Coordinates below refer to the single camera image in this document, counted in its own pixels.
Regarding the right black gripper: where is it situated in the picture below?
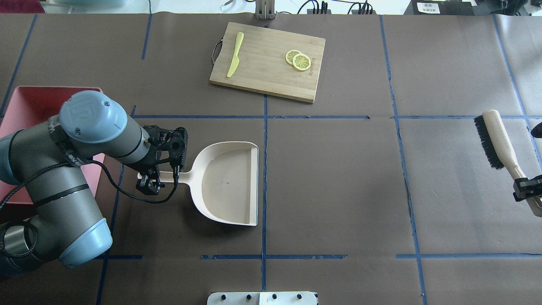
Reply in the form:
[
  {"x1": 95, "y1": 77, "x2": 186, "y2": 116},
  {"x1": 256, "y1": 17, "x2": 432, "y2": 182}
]
[{"x1": 513, "y1": 123, "x2": 542, "y2": 202}]

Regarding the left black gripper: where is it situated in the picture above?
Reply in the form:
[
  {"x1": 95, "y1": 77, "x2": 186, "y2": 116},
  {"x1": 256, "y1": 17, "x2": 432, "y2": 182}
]
[{"x1": 135, "y1": 125, "x2": 188, "y2": 195}]

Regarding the beige brush with black bristles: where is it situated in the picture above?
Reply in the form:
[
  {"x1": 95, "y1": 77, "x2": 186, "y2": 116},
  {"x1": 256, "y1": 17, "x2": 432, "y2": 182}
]
[{"x1": 474, "y1": 109, "x2": 542, "y2": 217}]

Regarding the beige plastic dustpan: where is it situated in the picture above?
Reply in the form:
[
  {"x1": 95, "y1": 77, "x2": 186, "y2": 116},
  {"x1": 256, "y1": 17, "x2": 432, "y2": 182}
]
[{"x1": 178, "y1": 141, "x2": 259, "y2": 226}]

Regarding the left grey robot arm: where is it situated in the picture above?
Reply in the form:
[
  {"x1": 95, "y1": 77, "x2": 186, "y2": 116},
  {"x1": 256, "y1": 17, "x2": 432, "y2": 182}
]
[{"x1": 0, "y1": 90, "x2": 188, "y2": 280}]

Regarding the pink plastic bin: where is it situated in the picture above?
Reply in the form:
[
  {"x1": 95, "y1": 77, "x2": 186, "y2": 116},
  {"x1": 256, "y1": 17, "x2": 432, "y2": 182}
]
[{"x1": 1, "y1": 86, "x2": 103, "y2": 207}]

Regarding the bamboo cutting board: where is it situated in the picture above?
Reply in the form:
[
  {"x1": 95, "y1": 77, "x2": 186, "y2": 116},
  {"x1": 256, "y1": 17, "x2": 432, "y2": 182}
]
[{"x1": 209, "y1": 22, "x2": 326, "y2": 103}]

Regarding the green plastic toy knife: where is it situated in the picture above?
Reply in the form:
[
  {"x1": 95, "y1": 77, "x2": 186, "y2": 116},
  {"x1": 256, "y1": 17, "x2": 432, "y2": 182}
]
[{"x1": 227, "y1": 32, "x2": 244, "y2": 78}]

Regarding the black power box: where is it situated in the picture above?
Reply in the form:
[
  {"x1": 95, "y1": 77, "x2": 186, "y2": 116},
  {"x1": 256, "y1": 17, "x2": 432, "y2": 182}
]
[{"x1": 403, "y1": 0, "x2": 474, "y2": 16}]

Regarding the pink cloth on rack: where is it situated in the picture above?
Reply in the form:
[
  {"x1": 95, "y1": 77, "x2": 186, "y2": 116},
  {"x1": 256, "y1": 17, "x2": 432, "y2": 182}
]
[{"x1": 0, "y1": 0, "x2": 45, "y2": 14}]

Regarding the aluminium frame post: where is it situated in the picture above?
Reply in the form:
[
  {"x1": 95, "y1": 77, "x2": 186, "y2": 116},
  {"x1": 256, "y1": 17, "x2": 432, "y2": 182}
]
[{"x1": 255, "y1": 0, "x2": 277, "y2": 20}]

